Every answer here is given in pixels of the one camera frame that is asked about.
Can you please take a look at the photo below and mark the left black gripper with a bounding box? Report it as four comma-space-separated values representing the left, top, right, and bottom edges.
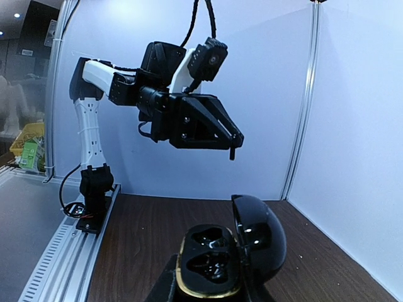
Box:
150, 93, 244, 150

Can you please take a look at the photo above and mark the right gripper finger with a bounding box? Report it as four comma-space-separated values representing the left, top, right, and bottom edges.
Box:
144, 254, 178, 302

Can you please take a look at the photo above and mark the black earbud charging case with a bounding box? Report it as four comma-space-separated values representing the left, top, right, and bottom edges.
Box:
175, 194, 287, 301

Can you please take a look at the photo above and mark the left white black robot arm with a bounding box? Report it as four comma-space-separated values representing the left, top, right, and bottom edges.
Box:
64, 37, 244, 218

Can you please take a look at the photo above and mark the yellow crate with items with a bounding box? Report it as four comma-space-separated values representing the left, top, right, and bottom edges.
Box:
9, 123, 45, 173

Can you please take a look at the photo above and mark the aluminium front rail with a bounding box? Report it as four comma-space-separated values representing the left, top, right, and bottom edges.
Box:
18, 184, 121, 301

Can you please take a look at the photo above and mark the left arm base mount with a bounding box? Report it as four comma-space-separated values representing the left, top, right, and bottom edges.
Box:
59, 184, 121, 235

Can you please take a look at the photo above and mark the right aluminium frame post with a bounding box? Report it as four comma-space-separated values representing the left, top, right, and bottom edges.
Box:
280, 1, 322, 200

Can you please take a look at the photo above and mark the aluminium frame post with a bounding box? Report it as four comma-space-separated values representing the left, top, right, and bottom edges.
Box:
43, 0, 81, 185
280, 1, 322, 200

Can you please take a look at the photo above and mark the left aluminium frame post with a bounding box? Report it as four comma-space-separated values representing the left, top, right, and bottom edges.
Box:
43, 0, 81, 185

